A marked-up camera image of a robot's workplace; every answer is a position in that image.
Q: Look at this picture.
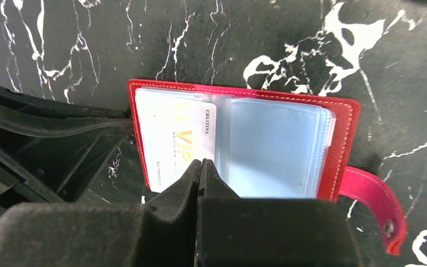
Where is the white credit card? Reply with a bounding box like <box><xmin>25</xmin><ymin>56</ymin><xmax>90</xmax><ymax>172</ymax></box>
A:
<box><xmin>135</xmin><ymin>95</ymin><xmax>217</xmax><ymax>192</ymax></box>

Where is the red leather card holder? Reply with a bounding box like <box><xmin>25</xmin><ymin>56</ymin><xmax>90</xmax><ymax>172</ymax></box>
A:
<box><xmin>127</xmin><ymin>79</ymin><xmax>406</xmax><ymax>255</ymax></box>

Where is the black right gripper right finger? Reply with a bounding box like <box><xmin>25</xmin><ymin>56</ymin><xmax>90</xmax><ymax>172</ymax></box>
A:
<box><xmin>196</xmin><ymin>160</ymin><xmax>363</xmax><ymax>266</ymax></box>

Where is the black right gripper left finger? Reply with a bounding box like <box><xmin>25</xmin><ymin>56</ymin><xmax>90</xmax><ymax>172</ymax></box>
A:
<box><xmin>0</xmin><ymin>160</ymin><xmax>201</xmax><ymax>266</ymax></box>

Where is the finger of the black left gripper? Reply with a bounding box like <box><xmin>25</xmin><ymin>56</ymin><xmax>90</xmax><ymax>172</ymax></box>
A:
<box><xmin>0</xmin><ymin>86</ymin><xmax>131</xmax><ymax>138</ymax></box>
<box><xmin>0</xmin><ymin>119</ymin><xmax>133</xmax><ymax>202</ymax></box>

